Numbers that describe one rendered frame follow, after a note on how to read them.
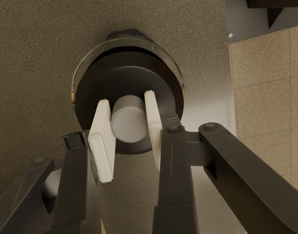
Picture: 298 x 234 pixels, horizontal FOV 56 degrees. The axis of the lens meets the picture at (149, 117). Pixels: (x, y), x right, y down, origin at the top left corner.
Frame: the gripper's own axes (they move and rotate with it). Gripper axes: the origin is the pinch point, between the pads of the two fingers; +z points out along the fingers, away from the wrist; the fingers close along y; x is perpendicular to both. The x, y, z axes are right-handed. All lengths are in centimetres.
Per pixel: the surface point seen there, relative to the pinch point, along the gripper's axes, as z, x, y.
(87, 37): 30.7, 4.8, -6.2
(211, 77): 30.9, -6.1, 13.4
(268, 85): 125, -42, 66
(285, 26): 124, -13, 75
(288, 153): 126, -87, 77
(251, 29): 124, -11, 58
